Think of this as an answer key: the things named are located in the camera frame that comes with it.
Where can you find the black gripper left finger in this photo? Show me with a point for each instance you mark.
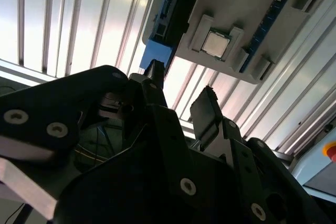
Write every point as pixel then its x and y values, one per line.
pixel 52 108

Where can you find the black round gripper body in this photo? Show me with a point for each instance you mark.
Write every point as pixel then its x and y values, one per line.
pixel 126 195

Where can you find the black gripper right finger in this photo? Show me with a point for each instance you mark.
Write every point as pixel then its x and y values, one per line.
pixel 207 113

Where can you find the hard disk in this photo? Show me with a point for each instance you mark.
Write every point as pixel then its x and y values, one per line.
pixel 157 53

